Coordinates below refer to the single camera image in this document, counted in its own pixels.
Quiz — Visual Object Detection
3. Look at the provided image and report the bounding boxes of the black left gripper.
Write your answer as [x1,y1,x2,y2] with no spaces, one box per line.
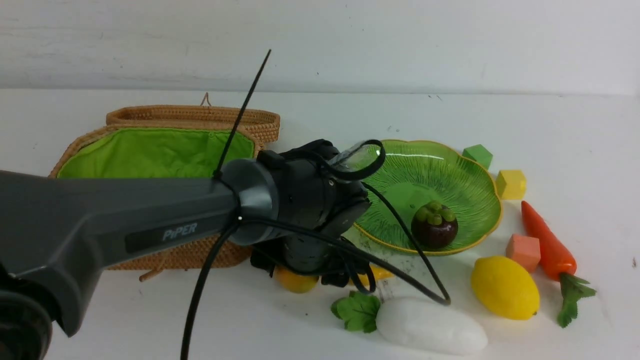
[250,235,373,289]

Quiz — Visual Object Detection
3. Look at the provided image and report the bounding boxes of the yellow toy banana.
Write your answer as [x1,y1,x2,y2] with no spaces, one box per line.
[357,264,395,289]

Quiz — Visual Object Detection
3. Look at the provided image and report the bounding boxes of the orange toy mango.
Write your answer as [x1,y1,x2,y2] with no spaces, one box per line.
[273,266,320,294]

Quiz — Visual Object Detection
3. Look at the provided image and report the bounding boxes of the purple toy mangosteen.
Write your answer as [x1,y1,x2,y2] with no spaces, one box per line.
[411,200,459,250]

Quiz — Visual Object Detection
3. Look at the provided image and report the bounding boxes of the yellow toy lemon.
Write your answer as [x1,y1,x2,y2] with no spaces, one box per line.
[470,256,540,321]

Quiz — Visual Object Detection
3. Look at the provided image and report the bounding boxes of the orange toy carrot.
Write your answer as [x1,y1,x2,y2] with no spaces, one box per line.
[520,200,597,328]

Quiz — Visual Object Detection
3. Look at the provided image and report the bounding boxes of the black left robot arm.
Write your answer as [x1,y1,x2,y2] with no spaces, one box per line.
[0,139,386,360]

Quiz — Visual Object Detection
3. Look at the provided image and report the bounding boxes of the white toy radish green leaves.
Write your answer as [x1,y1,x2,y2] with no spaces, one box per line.
[330,291,489,356]

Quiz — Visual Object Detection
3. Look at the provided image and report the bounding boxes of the green leaf-shaped glass plate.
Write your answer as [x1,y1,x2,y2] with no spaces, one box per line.
[354,139,503,256]

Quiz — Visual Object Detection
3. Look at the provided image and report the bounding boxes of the black zip tie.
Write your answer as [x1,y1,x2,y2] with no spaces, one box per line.
[212,48,272,180]

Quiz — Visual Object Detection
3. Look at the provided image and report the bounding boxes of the woven wicker basket lid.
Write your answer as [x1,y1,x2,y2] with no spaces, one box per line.
[106,93,281,144]

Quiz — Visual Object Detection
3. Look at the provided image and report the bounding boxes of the green foam cube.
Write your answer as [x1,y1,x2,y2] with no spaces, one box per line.
[462,144,494,170]

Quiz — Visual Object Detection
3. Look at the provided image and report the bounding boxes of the orange foam cube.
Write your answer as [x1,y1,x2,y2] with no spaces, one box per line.
[505,234,541,273]

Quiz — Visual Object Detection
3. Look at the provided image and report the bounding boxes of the yellow foam cube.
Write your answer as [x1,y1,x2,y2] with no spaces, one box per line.
[495,169,527,200]

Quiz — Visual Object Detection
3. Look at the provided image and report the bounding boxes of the woven wicker basket green lining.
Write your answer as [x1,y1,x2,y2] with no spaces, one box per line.
[48,124,266,283]

